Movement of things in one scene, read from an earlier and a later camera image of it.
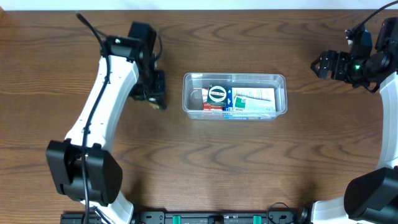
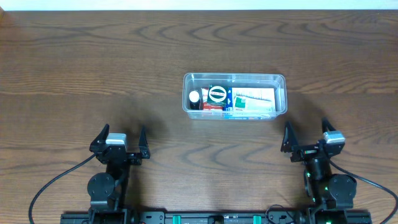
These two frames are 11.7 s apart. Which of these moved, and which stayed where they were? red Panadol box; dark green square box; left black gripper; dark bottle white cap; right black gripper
Moved: left black gripper; right black gripper; dark bottle white cap
Stayed: red Panadol box; dark green square box
